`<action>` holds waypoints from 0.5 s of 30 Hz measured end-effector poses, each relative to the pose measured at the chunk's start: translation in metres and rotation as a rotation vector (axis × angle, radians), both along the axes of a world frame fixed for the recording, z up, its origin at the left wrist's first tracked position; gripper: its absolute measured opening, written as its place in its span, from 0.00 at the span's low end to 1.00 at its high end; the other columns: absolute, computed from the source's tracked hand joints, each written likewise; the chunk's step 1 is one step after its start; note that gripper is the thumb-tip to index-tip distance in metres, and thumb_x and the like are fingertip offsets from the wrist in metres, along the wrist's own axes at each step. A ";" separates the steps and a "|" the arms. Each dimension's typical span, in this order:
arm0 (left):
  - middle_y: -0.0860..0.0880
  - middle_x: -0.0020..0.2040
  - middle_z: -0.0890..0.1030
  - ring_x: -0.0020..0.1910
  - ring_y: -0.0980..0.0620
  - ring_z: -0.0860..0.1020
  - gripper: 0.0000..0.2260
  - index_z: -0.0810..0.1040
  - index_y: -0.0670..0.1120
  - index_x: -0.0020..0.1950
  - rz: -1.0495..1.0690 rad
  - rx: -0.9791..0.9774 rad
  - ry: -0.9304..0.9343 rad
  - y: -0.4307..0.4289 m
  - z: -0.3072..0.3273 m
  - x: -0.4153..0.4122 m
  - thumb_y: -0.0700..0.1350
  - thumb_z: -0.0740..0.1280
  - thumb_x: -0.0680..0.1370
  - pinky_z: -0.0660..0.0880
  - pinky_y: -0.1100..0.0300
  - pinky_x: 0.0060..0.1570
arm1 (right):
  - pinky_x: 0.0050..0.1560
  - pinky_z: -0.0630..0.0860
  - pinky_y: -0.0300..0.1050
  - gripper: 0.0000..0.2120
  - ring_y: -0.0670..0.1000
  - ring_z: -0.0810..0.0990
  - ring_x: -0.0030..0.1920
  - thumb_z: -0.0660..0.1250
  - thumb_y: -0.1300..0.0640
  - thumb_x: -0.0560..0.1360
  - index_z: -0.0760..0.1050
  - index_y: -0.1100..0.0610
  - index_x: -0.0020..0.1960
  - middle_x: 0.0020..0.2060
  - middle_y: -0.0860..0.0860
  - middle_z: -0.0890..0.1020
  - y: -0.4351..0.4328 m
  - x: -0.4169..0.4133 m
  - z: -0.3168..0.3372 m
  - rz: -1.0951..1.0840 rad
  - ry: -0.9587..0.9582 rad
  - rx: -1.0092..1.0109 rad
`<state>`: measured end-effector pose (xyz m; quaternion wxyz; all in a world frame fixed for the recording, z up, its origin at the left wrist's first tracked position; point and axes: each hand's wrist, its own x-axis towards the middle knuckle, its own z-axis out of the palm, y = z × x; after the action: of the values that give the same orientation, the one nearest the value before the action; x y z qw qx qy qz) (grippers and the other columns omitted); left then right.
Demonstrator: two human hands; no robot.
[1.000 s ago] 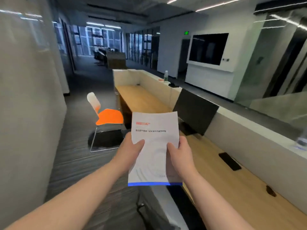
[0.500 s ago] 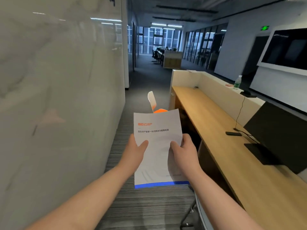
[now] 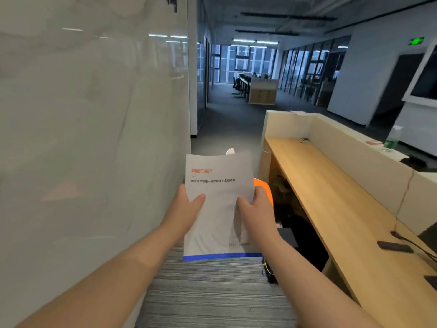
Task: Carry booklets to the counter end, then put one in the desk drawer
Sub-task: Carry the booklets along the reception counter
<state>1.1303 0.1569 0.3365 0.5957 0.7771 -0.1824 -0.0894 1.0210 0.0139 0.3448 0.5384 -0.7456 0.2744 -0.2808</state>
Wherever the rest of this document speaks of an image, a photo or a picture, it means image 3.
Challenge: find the person's left hand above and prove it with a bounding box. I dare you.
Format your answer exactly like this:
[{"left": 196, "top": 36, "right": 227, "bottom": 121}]
[{"left": 165, "top": 184, "right": 206, "bottom": 241}]

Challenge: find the person's right hand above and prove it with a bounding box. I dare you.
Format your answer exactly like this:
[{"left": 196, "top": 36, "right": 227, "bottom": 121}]
[{"left": 237, "top": 186, "right": 279, "bottom": 243}]

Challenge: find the white paper booklet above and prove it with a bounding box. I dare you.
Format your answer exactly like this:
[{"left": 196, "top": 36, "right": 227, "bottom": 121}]
[{"left": 183, "top": 149, "right": 264, "bottom": 262}]

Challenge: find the person's right forearm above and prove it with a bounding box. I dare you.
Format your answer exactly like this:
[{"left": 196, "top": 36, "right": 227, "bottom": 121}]
[{"left": 262, "top": 233, "right": 383, "bottom": 328}]

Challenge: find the person's left forearm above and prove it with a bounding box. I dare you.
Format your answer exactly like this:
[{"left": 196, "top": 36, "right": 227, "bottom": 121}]
[{"left": 15, "top": 225, "right": 182, "bottom": 328}]

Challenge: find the orange and white object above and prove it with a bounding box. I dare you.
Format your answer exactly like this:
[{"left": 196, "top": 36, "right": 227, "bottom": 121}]
[{"left": 253, "top": 178, "right": 274, "bottom": 215}]

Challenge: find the wooden reception desk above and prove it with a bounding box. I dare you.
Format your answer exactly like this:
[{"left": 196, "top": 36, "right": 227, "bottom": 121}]
[{"left": 258, "top": 110, "right": 437, "bottom": 328}]

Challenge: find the wooden office cabinet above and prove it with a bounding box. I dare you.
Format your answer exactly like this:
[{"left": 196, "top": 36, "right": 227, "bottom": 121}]
[{"left": 249, "top": 79, "right": 279, "bottom": 105}]

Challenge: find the row of office desks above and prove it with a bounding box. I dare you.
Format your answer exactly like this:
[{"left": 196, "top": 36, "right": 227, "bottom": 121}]
[{"left": 238, "top": 74, "right": 253, "bottom": 99}]

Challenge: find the black phone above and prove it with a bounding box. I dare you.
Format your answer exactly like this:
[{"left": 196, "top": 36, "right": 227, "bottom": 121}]
[{"left": 377, "top": 241, "right": 414, "bottom": 253}]

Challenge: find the green plastic bottle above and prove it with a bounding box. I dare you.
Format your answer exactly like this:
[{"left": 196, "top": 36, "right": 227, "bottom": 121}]
[{"left": 383, "top": 126, "right": 402, "bottom": 153}]

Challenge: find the black device on counter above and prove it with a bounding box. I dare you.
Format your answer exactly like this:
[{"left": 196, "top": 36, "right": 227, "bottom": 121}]
[{"left": 400, "top": 156, "right": 437, "bottom": 172}]

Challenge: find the black cable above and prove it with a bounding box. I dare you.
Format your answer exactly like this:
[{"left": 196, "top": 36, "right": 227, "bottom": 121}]
[{"left": 391, "top": 231, "right": 437, "bottom": 263}]

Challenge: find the wall-mounted monitor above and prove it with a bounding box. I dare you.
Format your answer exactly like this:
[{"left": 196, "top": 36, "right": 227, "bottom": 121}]
[{"left": 402, "top": 41, "right": 437, "bottom": 107}]

